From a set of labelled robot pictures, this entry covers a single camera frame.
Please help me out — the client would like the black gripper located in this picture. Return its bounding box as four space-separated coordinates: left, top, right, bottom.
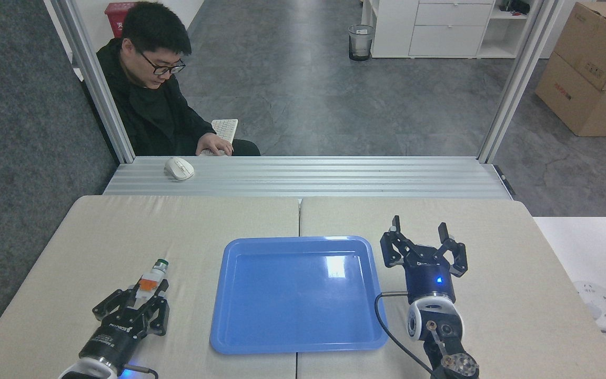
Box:
78 279 170 372
380 215 469 306

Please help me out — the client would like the white orange switch part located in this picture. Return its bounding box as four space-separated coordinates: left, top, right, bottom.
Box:
135 258 170 304

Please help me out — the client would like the blue plastic tray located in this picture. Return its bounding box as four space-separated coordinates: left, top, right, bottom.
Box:
209 236 389 355

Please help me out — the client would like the person's hand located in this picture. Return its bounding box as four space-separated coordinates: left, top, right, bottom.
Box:
196 133 234 156

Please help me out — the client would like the white computer mouse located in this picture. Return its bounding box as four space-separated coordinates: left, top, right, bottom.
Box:
164 157 195 181

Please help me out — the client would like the white side table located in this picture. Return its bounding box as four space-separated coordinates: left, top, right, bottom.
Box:
533 217 606 379

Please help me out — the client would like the white round power socket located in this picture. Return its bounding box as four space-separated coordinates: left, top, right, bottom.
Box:
571 281 606 331

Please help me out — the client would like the person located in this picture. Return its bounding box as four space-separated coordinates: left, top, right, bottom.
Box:
82 1 261 157

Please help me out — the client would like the white keyboard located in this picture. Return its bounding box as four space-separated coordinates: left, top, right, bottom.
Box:
199 119 239 156

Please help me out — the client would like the large cardboard box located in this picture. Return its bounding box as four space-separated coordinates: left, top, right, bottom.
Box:
535 53 606 137

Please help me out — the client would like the black mesh trash bin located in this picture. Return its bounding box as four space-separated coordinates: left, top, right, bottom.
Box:
348 24 375 62

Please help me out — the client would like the white drawer cabinet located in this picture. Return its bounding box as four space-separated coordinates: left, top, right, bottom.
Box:
361 0 534 59

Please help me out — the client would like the black item on shelf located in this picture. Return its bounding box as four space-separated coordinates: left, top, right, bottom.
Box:
499 0 530 15

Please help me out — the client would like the small cardboard box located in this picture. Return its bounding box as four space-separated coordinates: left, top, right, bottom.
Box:
553 2 606 92

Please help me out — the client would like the red bin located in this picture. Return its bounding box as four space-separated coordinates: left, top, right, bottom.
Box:
105 2 138 38

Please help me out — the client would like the silver aluminium rail platform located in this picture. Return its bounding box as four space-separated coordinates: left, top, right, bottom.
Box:
103 156 516 200

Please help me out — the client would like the silver aluminium post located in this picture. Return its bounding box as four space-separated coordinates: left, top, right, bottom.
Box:
478 0 565 164
50 0 136 164

